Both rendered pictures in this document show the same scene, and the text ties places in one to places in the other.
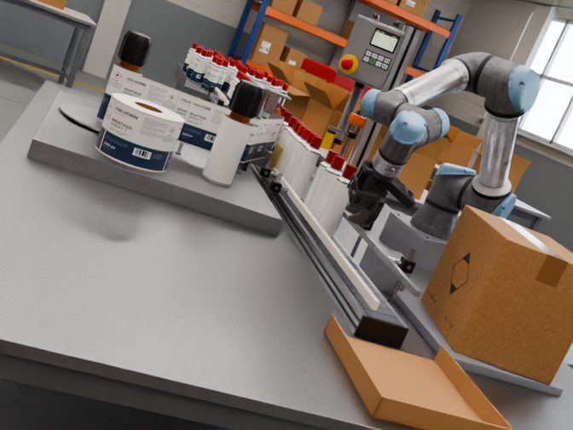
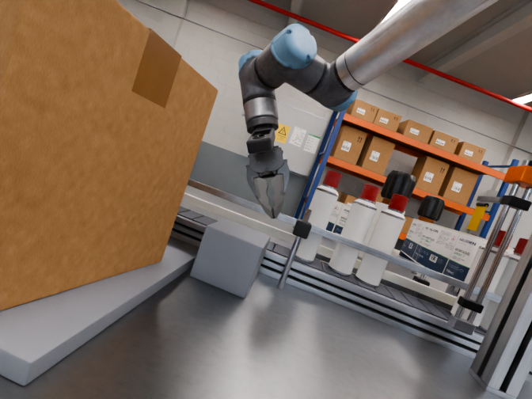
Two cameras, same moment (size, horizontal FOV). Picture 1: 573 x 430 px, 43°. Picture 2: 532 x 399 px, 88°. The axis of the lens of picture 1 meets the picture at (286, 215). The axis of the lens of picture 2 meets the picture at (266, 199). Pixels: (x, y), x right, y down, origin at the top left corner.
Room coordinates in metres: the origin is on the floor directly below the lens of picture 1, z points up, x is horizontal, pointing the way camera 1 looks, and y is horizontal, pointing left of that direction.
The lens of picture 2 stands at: (2.06, -0.72, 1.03)
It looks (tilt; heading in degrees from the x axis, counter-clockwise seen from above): 5 degrees down; 114
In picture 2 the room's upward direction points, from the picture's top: 20 degrees clockwise
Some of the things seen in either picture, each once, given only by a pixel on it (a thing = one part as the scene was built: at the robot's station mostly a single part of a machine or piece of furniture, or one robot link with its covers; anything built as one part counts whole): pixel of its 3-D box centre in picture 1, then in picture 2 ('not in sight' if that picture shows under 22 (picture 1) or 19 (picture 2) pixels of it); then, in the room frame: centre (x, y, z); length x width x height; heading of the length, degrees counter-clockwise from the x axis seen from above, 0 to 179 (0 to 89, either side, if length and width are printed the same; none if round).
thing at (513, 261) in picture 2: (303, 163); (509, 286); (2.31, 0.01, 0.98); 0.05 x 0.05 x 0.20
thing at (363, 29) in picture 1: (373, 55); not in sight; (2.33, -0.06, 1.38); 0.17 x 0.10 x 0.19; 73
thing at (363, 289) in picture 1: (312, 221); (309, 245); (1.91, -0.07, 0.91); 1.07 x 0.01 x 0.02; 18
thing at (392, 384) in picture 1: (412, 377); not in sight; (1.25, -0.33, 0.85); 0.30 x 0.26 x 0.04; 18
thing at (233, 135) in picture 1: (234, 132); (385, 217); (2.04, 0.23, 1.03); 0.09 x 0.09 x 0.30
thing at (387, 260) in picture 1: (343, 212); (318, 230); (1.94, -0.14, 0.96); 1.07 x 0.01 x 0.01; 18
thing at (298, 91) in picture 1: (308, 102); not in sight; (5.28, 0.16, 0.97); 0.46 x 0.44 x 0.37; 32
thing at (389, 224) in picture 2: (321, 184); (383, 239); (2.06, -0.06, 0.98); 0.05 x 0.05 x 0.20
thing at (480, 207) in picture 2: (328, 140); (476, 216); (2.20, -0.03, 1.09); 0.03 x 0.01 x 0.06; 108
